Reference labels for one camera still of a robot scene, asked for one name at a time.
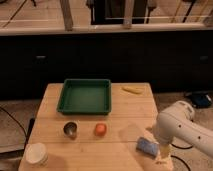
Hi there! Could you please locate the blue sponge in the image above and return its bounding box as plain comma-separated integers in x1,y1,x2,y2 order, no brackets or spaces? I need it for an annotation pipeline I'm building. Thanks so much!
136,137,158,157

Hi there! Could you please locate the orange ball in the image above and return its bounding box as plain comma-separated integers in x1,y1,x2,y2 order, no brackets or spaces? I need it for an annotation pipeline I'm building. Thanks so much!
94,123,107,136

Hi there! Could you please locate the green plastic tray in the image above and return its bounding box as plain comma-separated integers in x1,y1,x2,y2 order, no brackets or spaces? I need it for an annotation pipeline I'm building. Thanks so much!
57,79,111,115

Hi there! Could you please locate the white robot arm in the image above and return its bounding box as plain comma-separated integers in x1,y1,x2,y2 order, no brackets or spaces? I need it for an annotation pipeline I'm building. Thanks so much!
151,101,213,158

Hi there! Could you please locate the black cable left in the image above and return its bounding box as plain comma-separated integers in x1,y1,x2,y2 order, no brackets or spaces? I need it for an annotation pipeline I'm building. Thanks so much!
0,105,29,141

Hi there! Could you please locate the dark blue floor device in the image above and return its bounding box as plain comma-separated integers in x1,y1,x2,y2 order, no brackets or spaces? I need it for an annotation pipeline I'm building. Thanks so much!
188,93,212,108

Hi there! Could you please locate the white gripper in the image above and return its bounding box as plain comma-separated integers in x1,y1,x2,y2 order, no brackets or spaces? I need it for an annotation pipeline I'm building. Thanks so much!
146,125,171,159

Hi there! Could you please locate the yellow banana toy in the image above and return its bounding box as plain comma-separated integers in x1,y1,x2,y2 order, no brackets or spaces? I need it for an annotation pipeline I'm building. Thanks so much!
122,86,142,94

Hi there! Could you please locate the small metal cup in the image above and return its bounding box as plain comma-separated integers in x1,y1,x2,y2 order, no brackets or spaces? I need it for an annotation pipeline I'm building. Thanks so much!
63,122,77,139

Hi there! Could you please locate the black cable right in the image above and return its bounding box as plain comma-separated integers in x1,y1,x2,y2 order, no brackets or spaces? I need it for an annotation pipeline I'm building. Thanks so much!
170,142,194,150

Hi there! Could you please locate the black cable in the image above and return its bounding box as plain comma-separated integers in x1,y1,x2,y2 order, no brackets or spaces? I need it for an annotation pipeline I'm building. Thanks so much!
170,142,194,150
0,105,29,141

